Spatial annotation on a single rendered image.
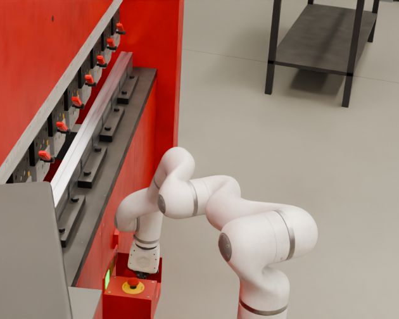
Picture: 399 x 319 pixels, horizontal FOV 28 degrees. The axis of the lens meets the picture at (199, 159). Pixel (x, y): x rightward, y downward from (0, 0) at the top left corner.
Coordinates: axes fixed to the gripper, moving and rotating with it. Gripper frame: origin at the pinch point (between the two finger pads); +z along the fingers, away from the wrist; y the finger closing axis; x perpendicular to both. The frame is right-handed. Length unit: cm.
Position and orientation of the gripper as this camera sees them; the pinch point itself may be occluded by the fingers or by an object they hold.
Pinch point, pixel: (141, 280)
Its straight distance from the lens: 273.4
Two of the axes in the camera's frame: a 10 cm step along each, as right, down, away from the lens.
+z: -1.4, 8.8, 4.6
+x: 1.3, -4.5, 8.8
